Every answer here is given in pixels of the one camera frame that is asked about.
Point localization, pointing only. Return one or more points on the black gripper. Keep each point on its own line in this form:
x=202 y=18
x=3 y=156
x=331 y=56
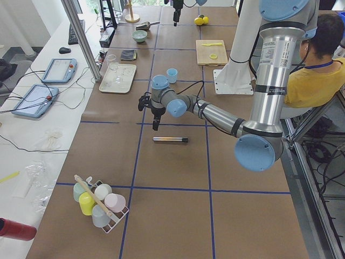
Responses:
x=177 y=4
x=157 y=111

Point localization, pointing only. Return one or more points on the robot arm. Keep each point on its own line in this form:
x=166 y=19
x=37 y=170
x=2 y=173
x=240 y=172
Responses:
x=196 y=2
x=259 y=140

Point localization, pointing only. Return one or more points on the yellow lemon far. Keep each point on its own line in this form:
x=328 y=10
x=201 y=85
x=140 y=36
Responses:
x=199 y=21

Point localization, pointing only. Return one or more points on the yellow lemon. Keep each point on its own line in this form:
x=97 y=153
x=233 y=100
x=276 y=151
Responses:
x=199 y=21
x=205 y=20

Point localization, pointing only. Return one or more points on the yellow lemon near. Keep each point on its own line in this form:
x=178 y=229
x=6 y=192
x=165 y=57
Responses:
x=205 y=20

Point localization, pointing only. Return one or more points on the wooden cup tree stand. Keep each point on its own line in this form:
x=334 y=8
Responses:
x=131 y=17

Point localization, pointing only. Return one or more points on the light blue paper cup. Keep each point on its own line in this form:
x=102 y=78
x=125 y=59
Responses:
x=172 y=75

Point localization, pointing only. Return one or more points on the lemon slice on board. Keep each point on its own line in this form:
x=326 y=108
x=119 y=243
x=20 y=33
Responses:
x=213 y=56

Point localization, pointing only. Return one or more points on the white upturned cup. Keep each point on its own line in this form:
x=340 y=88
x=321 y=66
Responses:
x=102 y=191

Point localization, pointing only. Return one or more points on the pink upturned cup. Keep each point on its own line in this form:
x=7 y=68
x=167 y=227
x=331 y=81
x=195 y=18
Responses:
x=115 y=202

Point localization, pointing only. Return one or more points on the pale green upturned cup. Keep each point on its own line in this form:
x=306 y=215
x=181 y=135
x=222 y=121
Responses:
x=77 y=191

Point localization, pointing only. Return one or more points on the yellow upturned cup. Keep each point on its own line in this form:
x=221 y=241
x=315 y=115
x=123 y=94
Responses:
x=86 y=203

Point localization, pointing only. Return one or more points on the pale blue upturned cup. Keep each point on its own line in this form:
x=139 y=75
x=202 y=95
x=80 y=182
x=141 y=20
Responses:
x=99 y=217

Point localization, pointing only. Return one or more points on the steel ice scoop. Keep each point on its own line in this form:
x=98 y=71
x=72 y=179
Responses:
x=146 y=25

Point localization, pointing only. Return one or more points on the green bowl of ice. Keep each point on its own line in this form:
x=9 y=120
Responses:
x=139 y=36

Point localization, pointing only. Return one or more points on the bamboo cutting board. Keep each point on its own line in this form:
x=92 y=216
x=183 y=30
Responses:
x=204 y=52

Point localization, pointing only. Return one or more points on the yellow plastic knife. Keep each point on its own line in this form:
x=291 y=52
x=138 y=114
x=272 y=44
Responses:
x=212 y=44

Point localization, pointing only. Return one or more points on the folded grey cloth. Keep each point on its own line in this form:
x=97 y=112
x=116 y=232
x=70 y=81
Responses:
x=128 y=55

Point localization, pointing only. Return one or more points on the cream bear serving tray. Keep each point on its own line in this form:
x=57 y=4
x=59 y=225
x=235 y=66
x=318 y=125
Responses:
x=126 y=72

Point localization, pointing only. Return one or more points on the clear wine glass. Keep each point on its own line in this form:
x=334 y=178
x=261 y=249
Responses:
x=113 y=65

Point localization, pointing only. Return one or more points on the upper teach pendant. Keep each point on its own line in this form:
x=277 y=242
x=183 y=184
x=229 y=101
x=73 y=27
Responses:
x=60 y=71

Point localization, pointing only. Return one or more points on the teach pendant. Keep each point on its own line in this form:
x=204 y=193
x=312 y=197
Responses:
x=36 y=101
x=60 y=71

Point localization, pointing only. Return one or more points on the black computer mouse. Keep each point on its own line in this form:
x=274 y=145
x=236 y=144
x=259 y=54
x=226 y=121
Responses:
x=64 y=50

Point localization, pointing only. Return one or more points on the lower teach pendant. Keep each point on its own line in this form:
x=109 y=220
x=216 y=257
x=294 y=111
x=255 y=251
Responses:
x=36 y=101

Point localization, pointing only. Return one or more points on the person in yellow shirt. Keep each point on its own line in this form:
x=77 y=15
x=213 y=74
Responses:
x=322 y=76

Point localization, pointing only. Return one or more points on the red bottle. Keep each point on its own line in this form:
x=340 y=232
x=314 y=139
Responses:
x=16 y=230

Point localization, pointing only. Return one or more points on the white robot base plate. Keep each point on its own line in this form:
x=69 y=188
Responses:
x=229 y=81

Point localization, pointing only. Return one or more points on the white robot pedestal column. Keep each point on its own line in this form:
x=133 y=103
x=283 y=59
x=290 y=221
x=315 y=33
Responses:
x=245 y=36

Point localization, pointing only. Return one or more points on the wooden rack handle rod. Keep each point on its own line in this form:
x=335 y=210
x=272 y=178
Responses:
x=103 y=207

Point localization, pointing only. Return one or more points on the white wire cup rack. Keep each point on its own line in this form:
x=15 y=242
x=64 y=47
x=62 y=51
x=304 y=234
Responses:
x=116 y=217

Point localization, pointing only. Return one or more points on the aluminium frame post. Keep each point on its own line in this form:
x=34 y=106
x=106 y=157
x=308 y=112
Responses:
x=83 y=42

